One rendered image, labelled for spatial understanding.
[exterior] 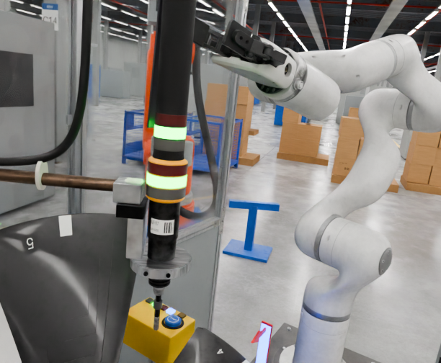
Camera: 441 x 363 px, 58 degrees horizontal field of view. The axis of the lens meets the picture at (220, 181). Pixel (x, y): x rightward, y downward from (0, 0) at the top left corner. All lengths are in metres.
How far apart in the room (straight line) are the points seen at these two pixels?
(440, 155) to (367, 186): 7.53
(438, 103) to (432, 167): 7.48
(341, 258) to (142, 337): 0.52
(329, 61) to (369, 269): 0.44
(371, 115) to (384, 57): 0.23
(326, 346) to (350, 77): 0.63
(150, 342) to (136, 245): 0.62
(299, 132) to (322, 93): 8.86
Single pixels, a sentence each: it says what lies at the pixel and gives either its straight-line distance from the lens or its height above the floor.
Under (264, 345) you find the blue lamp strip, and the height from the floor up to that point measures 1.14.
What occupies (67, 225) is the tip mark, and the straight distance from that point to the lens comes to 0.62.
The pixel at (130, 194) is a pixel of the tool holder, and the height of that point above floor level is 1.53.
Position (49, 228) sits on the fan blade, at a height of 1.43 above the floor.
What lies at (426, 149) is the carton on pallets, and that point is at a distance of 8.44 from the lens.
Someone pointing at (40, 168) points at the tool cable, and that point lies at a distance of 0.46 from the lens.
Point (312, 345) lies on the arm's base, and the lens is 1.08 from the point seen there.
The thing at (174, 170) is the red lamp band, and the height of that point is 1.56.
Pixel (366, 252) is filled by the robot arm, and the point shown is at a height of 1.33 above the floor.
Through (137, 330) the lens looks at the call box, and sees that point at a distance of 1.07.
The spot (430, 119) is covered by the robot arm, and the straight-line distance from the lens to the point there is 1.07.
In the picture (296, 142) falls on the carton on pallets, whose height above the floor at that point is 0.44.
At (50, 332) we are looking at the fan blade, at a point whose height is 1.32.
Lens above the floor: 1.66
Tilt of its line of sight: 14 degrees down
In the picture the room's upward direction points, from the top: 6 degrees clockwise
